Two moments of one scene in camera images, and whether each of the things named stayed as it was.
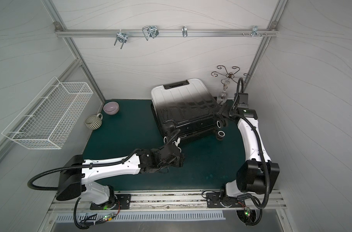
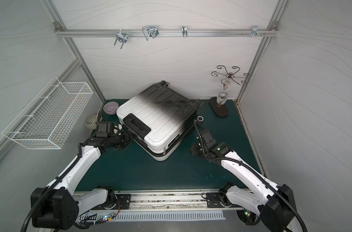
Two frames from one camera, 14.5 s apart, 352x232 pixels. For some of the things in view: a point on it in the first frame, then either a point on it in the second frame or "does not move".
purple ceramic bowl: x=111 y=108 does not move
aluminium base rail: x=170 y=202 does not move
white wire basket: x=48 y=120 does not move
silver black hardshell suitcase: x=188 y=106 -> x=158 y=118
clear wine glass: x=224 y=95 does not move
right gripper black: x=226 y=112 -> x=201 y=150
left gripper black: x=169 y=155 -> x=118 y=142
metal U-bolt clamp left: x=122 y=37 does not move
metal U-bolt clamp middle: x=151 y=31 does not move
